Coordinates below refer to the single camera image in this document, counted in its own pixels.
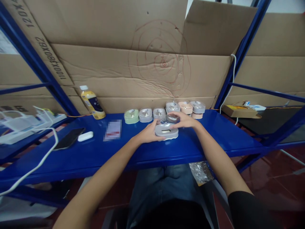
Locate white power strip with plugs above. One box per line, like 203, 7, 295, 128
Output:
31, 106, 67, 128

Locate thick white cable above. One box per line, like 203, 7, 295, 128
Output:
0, 127, 59, 197

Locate grey oval soap box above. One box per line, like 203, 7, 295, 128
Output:
154, 123, 180, 142

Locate flat brown cardboard box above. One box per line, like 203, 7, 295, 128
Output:
221, 105, 262, 119

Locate white earbuds case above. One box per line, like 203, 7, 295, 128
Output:
78, 131, 94, 142

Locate white power strip with chargers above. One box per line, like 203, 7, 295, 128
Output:
0, 110, 38, 145

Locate person's legs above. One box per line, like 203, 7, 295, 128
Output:
127, 164, 216, 229

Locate large cardboard sheet with scribbles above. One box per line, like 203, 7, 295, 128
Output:
4, 0, 235, 116

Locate person's right hand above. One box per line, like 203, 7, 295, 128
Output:
169, 111, 203, 132

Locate plain cardboard sheet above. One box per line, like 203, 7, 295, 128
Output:
180, 0, 259, 56

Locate row of pastel soap boxes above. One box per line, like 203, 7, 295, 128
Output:
124, 100, 206, 125

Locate clear plastic lid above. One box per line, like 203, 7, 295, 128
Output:
166, 114, 182, 125

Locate person's left hand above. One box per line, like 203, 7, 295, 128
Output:
136, 119, 167, 144

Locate blue metal shelving rack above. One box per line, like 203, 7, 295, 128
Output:
0, 0, 305, 208

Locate person's body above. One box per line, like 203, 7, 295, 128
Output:
150, 199, 213, 229

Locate white and blue box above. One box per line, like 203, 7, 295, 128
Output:
243, 101, 267, 112

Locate black smartphone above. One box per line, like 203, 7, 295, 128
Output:
52, 128, 86, 151

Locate thin white cable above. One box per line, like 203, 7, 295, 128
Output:
229, 54, 240, 125

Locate clear plastic bag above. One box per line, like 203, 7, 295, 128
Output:
189, 161, 214, 187

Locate cardboard sheets behind rack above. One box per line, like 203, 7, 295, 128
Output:
0, 12, 305, 113

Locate yellow drink bottle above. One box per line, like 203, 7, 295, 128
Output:
79, 85, 106, 120

